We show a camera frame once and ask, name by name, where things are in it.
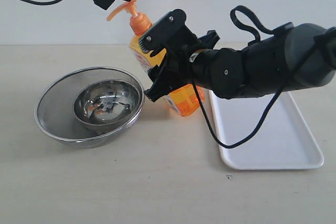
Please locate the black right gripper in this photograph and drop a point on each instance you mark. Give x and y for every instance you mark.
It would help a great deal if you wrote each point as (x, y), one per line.
(175, 71)

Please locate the orange pump soap bottle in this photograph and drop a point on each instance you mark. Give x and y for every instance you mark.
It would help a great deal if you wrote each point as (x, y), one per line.
(183, 100)

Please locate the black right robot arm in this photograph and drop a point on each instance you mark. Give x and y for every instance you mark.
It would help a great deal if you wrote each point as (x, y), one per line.
(295, 58)

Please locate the small stainless steel bowl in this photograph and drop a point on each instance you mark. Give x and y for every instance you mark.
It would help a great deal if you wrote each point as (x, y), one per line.
(106, 105)

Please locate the steel mesh colander basket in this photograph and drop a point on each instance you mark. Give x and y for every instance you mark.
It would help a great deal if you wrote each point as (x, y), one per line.
(54, 110)

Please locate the white rectangular plastic tray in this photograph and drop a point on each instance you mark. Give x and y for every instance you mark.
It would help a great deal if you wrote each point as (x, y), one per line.
(284, 142)

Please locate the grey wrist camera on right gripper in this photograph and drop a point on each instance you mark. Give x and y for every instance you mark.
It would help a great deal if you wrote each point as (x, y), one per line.
(162, 30)

